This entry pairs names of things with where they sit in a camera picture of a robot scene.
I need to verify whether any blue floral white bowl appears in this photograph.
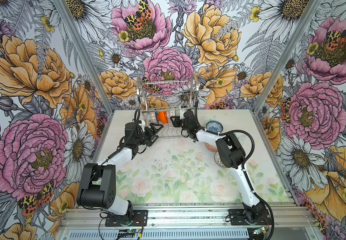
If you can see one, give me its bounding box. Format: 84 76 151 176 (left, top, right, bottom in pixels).
206 121 224 134

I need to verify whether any plain orange bowl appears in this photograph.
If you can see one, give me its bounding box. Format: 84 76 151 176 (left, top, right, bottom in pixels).
158 112 169 124

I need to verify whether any aluminium right corner post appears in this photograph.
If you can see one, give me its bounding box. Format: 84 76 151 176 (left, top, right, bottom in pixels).
252 0 322 113

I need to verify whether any aluminium left corner post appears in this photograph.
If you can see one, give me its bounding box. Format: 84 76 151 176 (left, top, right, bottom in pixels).
54 1 114 117

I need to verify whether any chrome wire dish rack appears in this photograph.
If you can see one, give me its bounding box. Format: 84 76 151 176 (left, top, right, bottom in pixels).
136 76 199 140

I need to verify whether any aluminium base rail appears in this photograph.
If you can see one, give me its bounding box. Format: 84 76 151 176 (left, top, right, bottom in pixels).
57 203 323 240

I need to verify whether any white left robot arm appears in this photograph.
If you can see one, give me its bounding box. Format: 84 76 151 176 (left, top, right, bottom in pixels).
76 121 164 221

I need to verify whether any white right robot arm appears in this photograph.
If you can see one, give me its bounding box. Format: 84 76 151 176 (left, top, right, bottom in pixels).
170 111 274 225

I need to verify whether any aluminium corner post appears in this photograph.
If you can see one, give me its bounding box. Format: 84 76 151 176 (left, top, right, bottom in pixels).
54 1 114 117
252 0 322 113

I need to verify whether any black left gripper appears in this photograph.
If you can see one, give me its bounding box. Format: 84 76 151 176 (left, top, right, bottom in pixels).
136 122 164 146

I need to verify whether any grey dotted white bowl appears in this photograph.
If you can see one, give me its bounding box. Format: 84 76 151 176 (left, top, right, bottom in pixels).
214 152 226 168

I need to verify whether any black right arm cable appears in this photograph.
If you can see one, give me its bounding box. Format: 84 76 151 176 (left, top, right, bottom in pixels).
194 98 275 240

